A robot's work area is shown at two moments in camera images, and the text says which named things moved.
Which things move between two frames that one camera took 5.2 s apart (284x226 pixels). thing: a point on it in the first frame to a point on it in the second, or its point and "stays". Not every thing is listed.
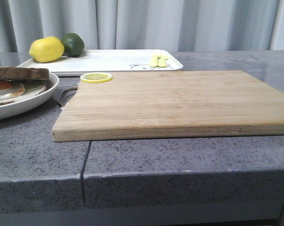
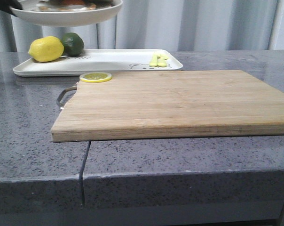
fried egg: [2, 90] to [48, 7]
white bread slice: [19, 73] to [76, 3]
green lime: [74, 44] stays
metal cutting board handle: [63, 92] stays
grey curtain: [181, 25] stays
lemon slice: [96, 77] stays
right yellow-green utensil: [161, 60] stays
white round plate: [12, 110] to [66, 18]
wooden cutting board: [171, 105] stays
